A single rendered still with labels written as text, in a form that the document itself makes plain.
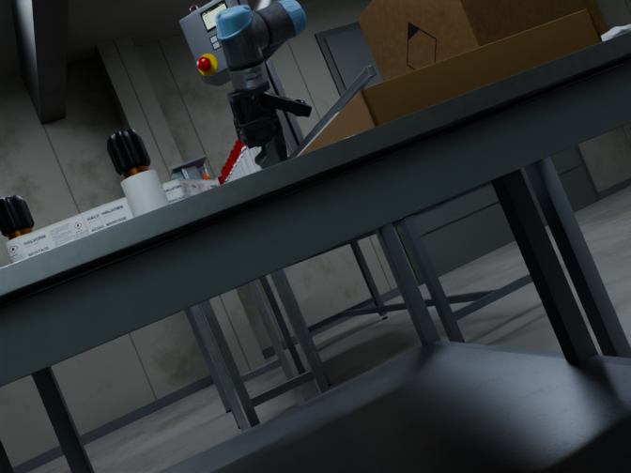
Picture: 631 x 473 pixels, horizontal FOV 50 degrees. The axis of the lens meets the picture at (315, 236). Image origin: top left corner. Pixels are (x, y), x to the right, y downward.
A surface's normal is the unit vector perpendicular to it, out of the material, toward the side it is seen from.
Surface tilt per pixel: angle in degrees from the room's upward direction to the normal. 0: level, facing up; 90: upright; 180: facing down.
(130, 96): 90
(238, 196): 90
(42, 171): 90
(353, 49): 90
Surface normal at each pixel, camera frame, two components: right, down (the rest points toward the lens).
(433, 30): -0.88, 0.36
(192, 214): 0.23, -0.11
